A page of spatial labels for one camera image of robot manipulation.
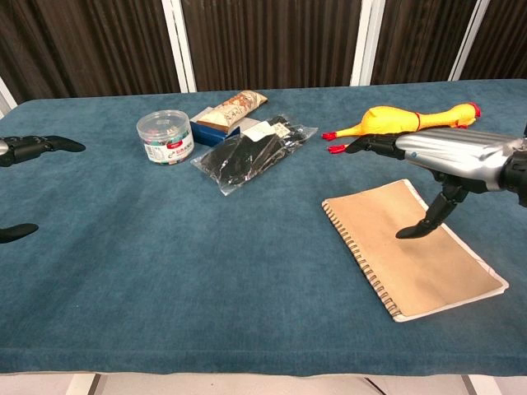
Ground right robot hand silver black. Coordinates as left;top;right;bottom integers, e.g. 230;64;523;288
344;130;512;241

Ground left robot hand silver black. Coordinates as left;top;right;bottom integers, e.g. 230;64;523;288
0;134;86;244

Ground brown kraft spiral notebook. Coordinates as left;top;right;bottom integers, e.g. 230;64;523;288
321;179;510;323

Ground yellow rubber chicken toy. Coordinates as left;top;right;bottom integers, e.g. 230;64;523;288
321;102;482;154

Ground dark brown pleated curtain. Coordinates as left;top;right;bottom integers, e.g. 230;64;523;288
0;0;181;105
372;0;481;86
460;0;527;81
180;0;364;92

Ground clear jar of binder clips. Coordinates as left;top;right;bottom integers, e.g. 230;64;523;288
136;109;195;166

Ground blue cardboard box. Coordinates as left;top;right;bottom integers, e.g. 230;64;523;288
189;105;260;147

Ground blue table cloth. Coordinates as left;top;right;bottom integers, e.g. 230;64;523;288
0;77;527;378

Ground beige printed snack packet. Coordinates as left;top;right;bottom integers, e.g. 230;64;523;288
196;89;268;133

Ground plastic bag of black items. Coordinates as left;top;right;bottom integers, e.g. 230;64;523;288
189;114;319;197

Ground white partition post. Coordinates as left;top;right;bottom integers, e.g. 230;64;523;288
349;0;390;86
0;76;20;119
447;0;493;81
161;0;198;94

